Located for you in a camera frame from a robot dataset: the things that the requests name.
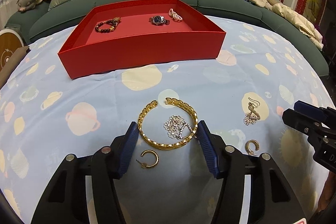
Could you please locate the crystal hoop earring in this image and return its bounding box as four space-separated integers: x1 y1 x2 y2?
245 139 260 156

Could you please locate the gold chain bangle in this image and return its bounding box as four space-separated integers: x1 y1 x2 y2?
137 97 200 150

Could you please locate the silver dangling earring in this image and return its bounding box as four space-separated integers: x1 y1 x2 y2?
244 97 261 126

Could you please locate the silver wrist watch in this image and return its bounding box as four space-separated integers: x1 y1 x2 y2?
149 15 170 26

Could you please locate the gold hoop earring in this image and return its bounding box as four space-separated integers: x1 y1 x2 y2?
136 149 159 169

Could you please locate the blue patterned table cloth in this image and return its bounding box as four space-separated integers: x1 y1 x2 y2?
1 18 333 223

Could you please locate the gold wrist watch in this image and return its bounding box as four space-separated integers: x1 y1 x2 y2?
108 17 121 28

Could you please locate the white wood round appliance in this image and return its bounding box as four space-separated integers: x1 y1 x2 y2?
0 28 24 70

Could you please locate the cream satin blanket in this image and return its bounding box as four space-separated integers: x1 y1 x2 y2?
271 3 323 51

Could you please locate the silver flower pendant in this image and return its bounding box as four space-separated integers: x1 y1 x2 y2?
163 115 193 139

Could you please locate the red shallow cardboard box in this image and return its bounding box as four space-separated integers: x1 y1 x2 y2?
58 0 226 79

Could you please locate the pearl bracelet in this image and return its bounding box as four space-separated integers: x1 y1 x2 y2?
168 8 183 23

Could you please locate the white sheer curtain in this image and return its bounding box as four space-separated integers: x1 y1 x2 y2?
0 0 18 30

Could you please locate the dark bead bracelet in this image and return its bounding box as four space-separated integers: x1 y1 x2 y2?
94 19 117 34

